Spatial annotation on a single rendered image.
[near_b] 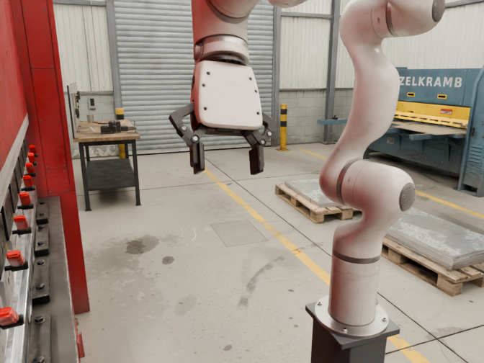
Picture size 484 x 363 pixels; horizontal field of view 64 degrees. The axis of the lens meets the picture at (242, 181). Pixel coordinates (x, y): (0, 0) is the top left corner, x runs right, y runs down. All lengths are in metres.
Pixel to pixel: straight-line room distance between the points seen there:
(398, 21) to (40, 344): 1.20
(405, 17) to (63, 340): 1.21
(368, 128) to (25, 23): 2.13
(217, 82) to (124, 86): 7.52
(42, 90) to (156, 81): 5.63
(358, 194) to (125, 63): 7.38
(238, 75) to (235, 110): 0.06
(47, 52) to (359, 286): 2.17
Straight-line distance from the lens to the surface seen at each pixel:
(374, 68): 0.93
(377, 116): 0.92
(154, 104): 8.14
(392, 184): 0.89
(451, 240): 3.77
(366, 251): 0.98
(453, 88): 6.85
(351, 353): 1.08
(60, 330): 1.37
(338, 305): 1.06
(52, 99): 2.63
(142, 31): 8.15
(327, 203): 4.55
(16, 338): 1.22
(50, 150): 2.66
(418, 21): 0.91
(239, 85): 0.58
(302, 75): 9.23
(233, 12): 0.59
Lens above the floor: 1.63
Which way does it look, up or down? 16 degrees down
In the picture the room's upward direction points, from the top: straight up
